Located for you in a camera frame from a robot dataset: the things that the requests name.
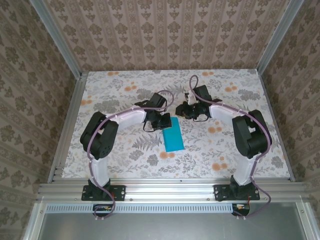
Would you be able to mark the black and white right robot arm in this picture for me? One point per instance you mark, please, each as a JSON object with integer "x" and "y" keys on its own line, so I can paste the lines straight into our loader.
{"x": 243, "y": 172}

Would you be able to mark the grey metal panel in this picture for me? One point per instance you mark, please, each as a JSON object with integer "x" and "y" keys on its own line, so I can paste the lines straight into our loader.
{"x": 170, "y": 227}

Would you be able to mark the aluminium side rail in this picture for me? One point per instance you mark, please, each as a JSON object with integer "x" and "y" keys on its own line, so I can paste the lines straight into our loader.
{"x": 72, "y": 112}
{"x": 268, "y": 100}

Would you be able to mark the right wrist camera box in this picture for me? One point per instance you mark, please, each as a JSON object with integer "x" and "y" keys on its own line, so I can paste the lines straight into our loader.
{"x": 190, "y": 98}

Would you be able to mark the teal cloth square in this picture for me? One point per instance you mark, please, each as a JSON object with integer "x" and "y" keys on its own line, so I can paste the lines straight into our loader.
{"x": 173, "y": 140}

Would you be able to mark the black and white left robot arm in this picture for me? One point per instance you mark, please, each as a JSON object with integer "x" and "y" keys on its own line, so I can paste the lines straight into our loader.
{"x": 100, "y": 170}

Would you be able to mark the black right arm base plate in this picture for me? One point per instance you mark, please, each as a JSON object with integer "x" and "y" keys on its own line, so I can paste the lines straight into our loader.
{"x": 218, "y": 192}

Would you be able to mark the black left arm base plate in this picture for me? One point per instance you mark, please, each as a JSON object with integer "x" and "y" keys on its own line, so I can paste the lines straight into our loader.
{"x": 120, "y": 192}

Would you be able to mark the aluminium frame post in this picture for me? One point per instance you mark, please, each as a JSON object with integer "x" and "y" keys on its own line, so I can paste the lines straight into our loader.
{"x": 278, "y": 37}
{"x": 58, "y": 37}

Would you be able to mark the aluminium cross rail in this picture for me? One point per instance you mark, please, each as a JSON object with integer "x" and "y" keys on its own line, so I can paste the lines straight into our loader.
{"x": 170, "y": 191}

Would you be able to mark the floral patterned table cover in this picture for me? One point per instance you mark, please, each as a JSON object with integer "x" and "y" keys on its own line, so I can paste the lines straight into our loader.
{"x": 187, "y": 160}

